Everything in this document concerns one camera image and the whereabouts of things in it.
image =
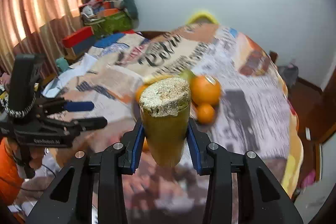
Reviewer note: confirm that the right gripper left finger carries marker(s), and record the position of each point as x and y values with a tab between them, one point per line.
68	199

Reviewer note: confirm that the red box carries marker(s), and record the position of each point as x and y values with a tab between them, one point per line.
82	38

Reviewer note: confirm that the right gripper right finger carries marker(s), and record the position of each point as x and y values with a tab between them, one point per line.
262	199

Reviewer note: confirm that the large pomelo peel slice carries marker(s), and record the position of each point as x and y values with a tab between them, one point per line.
149	80

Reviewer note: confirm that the large orange with sticker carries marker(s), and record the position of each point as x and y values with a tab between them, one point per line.
205	89

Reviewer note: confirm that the small mandarin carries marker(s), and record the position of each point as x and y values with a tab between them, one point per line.
145	147
205	113

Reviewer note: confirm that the person's hand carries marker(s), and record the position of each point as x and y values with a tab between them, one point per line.
28	156

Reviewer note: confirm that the orange striped curtain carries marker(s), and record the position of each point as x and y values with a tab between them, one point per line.
37	26

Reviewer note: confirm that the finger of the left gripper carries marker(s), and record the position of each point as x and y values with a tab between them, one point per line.
50	106
76	126

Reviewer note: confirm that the patchwork bed quilt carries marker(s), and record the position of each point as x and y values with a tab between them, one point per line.
119	44

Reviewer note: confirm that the small mandarin front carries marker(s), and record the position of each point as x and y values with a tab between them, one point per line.
145	147

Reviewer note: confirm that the yellow foam arch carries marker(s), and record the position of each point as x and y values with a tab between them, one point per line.
202	17

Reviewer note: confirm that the green storage box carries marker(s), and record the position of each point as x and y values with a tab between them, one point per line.
107	25

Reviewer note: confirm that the dark purple plate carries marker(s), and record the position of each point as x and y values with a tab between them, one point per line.
167	97

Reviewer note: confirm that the sugarcane piece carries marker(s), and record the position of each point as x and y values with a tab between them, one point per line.
166	137

